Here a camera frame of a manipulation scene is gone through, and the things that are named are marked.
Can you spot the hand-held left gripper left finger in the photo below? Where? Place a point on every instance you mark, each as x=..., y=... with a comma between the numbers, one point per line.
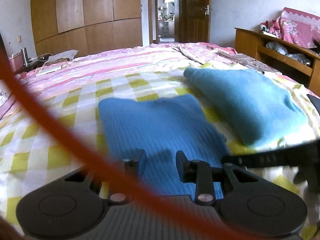
x=140, y=158

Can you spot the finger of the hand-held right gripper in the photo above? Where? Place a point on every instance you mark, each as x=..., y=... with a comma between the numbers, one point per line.
x=314, y=100
x=270, y=158

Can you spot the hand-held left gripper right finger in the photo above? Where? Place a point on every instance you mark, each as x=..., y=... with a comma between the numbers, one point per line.
x=180, y=162

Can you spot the blue ribbed knit garment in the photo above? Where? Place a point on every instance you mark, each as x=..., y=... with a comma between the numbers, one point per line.
x=160, y=125

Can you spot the light blue fleece garment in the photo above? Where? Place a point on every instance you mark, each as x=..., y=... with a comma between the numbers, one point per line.
x=245, y=100

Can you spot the clear plastic bag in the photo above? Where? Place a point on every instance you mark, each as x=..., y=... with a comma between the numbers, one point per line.
x=290, y=53

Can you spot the pink floral cushion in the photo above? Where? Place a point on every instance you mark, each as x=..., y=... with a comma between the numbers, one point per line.
x=297, y=27

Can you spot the brown patterned cloth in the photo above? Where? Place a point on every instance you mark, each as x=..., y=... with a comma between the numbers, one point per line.
x=245, y=62

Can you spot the yellow white checked bedsheet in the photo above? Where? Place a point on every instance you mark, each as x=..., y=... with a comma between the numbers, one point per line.
x=75, y=110

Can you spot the wooden headboard shelf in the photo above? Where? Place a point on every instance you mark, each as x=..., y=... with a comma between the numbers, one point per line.
x=246, y=42

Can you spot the pink striped quilt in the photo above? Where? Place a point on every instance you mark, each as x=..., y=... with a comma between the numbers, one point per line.
x=120, y=60

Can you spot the white cloth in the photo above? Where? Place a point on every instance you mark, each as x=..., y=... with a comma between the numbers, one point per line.
x=66, y=54

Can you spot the brown wooden door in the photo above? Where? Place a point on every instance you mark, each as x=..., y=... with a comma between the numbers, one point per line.
x=196, y=12

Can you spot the white printed pillow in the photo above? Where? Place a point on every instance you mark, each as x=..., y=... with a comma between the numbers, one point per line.
x=3, y=97

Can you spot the wooden wardrobe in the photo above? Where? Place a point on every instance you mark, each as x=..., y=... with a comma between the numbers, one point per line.
x=85, y=12

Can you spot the pink box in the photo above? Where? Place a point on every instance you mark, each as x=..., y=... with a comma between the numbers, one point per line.
x=15, y=63

